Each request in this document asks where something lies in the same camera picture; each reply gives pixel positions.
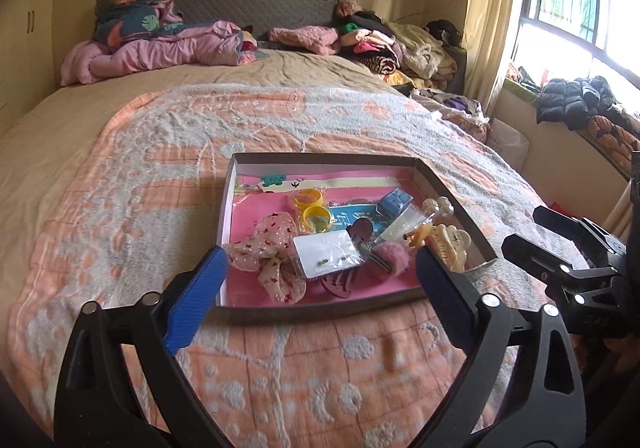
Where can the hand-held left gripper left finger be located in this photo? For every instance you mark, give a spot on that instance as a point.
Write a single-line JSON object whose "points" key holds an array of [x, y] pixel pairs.
{"points": [[195, 298]]}

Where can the pink quilt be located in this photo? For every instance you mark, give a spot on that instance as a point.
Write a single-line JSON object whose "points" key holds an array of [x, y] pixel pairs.
{"points": [[150, 53]]}

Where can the clear plastic bag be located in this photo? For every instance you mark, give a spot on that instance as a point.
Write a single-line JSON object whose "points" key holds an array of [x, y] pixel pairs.
{"points": [[402, 223]]}

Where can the pink book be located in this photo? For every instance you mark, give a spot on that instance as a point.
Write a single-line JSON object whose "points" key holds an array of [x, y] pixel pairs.
{"points": [[247, 213]]}

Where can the pink knitted sweater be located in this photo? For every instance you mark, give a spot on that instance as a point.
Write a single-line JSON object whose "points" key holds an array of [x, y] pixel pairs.
{"points": [[305, 38]]}

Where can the white plastic bag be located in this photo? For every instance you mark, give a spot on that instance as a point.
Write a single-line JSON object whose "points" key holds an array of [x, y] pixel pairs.
{"points": [[507, 143]]}

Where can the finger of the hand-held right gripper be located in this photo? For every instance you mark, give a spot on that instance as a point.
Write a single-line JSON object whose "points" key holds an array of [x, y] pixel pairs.
{"points": [[580, 233], [565, 280]]}

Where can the dark floral quilt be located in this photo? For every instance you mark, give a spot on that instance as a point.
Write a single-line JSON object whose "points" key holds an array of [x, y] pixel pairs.
{"points": [[130, 23]]}

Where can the cream curtain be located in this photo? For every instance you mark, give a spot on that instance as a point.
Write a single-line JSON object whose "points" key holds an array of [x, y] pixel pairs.
{"points": [[492, 28]]}

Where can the orange black patterned cloth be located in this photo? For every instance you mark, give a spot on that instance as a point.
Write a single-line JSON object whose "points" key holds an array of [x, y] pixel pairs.
{"points": [[612, 138]]}

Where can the cream wardrobe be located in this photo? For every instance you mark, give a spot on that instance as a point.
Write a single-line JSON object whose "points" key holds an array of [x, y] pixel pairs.
{"points": [[25, 28]]}

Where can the black garment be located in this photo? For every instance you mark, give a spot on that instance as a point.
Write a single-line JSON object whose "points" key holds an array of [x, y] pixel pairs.
{"points": [[442, 31]]}

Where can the green box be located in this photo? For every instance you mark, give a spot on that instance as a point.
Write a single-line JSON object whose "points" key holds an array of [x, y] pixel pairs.
{"points": [[520, 91]]}

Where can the heap of purple garments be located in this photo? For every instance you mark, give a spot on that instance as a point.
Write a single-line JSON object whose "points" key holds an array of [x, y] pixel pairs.
{"points": [[460, 106]]}

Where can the pile of folded clothes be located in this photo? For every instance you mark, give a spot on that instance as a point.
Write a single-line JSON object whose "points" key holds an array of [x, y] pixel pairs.
{"points": [[390, 53]]}

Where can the beige bed sheet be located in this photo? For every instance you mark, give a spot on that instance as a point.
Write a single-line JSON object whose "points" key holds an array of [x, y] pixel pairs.
{"points": [[75, 128]]}

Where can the small orange hair clip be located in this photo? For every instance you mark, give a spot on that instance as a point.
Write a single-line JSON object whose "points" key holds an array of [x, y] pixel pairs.
{"points": [[420, 234]]}

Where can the beige hair claw clip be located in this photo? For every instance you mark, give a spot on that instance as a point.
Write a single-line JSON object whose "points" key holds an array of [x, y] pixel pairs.
{"points": [[450, 243]]}

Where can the shallow cardboard box tray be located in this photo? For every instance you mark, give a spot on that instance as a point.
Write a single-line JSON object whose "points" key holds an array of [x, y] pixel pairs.
{"points": [[320, 313]]}

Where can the orange white patterned blanket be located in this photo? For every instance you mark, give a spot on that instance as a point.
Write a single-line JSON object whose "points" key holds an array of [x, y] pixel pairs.
{"points": [[150, 153]]}

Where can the small blue box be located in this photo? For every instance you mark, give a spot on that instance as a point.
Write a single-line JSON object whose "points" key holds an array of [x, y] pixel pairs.
{"points": [[395, 202]]}

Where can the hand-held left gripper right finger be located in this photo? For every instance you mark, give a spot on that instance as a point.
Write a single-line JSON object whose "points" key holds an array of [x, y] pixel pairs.
{"points": [[445, 288]]}

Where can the black puffer jacket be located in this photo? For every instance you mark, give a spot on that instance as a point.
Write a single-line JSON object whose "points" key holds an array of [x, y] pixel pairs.
{"points": [[570, 101]]}

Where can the white earring card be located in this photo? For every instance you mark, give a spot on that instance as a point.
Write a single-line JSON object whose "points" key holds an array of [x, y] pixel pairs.
{"points": [[320, 248]]}

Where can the pink sheer hair bow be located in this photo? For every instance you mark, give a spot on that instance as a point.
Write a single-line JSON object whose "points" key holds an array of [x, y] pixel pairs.
{"points": [[270, 238]]}

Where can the cream pearl hair claw clip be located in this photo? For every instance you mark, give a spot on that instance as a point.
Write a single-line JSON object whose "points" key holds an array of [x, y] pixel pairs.
{"points": [[440, 208]]}

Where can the grey quilted headboard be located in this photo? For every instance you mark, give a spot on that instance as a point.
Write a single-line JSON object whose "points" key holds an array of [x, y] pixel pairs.
{"points": [[250, 3]]}

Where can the dark purple hair clip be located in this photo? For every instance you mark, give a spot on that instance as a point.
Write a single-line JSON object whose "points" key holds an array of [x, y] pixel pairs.
{"points": [[361, 230]]}

